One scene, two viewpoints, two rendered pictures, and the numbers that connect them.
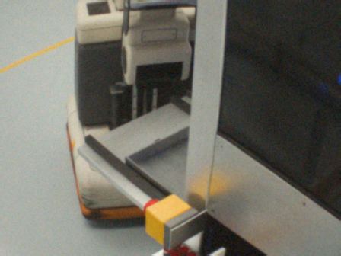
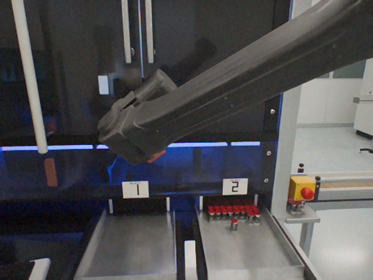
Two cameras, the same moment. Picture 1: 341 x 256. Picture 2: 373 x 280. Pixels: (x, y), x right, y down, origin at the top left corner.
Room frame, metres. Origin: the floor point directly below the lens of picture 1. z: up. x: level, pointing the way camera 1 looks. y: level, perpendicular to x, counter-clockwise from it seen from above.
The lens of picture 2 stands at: (1.77, 0.22, 1.44)
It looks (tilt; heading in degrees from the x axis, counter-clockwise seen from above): 17 degrees down; 220
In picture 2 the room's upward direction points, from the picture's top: straight up
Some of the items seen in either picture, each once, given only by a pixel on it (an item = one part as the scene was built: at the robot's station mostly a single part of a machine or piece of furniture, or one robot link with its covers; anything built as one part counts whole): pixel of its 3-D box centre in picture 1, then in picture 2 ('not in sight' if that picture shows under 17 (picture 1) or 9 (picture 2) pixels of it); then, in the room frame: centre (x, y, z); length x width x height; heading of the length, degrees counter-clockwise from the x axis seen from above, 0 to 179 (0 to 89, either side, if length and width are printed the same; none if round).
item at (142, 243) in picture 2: not in sight; (134, 237); (1.33, -0.36, 0.90); 0.34 x 0.26 x 0.04; 43
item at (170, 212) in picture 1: (170, 222); (300, 186); (0.84, -0.01, 0.99); 0.08 x 0.07 x 0.07; 43
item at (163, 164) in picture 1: (215, 176); (239, 233); (1.10, -0.11, 0.90); 0.34 x 0.26 x 0.04; 43
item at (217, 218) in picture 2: not in sight; (233, 215); (1.04, -0.17, 0.91); 0.18 x 0.02 x 0.05; 133
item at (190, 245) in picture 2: not in sight; (191, 266); (1.32, -0.13, 0.91); 0.14 x 0.03 x 0.06; 42
